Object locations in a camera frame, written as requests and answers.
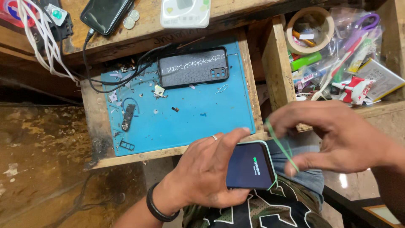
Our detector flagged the red plastic packet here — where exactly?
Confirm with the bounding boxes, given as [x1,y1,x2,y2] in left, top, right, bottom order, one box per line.
[0,0,37,28]

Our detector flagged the white plastic box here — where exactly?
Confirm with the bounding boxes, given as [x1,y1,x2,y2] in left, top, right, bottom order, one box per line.
[160,0,211,29]

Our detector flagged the green rubber band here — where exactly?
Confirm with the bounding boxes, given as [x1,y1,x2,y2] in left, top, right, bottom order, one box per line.
[265,118,300,173]

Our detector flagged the wooden compartment box with clutter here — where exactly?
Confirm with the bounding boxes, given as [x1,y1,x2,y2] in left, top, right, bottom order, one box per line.
[261,0,405,132]

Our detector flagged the small black circuit board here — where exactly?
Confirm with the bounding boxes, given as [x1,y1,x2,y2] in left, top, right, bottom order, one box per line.
[121,103,136,132]

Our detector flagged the black patterned phone case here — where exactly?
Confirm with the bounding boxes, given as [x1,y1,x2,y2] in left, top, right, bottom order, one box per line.
[157,46,230,89]

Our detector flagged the person's left hand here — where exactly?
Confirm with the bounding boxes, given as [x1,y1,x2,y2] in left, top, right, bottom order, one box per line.
[153,127,253,216]

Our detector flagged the bundle of white cables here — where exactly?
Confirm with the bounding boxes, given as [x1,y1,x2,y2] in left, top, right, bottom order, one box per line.
[17,0,80,85]

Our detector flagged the silver phone battery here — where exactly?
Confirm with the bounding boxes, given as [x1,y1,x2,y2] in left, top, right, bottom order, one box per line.
[357,58,405,102]

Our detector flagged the person's black camouflage shirt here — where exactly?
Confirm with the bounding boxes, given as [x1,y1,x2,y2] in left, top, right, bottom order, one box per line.
[182,175,333,228]

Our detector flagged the blue flex cable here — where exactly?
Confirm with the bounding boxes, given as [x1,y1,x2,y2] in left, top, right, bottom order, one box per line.
[121,97,140,117]

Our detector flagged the black wrist bracelet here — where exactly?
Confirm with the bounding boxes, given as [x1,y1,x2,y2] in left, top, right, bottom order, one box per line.
[146,182,181,222]

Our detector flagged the black plastic adapter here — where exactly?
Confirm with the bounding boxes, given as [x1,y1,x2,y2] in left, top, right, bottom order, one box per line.
[33,0,74,52]

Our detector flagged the blue silicone repair mat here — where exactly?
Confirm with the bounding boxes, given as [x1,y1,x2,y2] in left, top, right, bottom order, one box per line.
[101,39,256,157]

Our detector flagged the purple scissors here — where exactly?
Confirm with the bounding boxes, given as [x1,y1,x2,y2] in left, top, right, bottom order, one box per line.
[343,13,380,52]

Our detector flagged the black smartphone with cable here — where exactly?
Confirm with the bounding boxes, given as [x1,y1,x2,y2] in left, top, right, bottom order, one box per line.
[80,0,134,35]

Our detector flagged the wooden pull-out tray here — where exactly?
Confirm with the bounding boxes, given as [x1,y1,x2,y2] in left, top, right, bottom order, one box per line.
[80,28,270,170]

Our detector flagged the person's blue jeans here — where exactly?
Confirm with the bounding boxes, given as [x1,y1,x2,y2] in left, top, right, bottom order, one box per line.
[265,139,325,211]

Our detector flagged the red and white tool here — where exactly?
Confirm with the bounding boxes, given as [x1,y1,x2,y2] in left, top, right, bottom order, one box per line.
[332,76,376,106]

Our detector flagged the person's right hand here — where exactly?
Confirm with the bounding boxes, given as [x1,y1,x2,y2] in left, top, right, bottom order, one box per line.
[265,101,392,177]

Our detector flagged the beige tape roll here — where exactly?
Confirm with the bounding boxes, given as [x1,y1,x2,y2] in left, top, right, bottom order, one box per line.
[285,7,335,56]

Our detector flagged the thin wooden stick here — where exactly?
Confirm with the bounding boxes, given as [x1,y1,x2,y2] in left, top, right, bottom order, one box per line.
[177,36,206,50]

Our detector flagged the black charging cable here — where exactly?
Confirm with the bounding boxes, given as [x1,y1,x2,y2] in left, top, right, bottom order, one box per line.
[82,28,173,94]

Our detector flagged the blister pack with green pill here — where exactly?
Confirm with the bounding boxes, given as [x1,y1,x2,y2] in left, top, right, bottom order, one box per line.
[44,3,68,27]

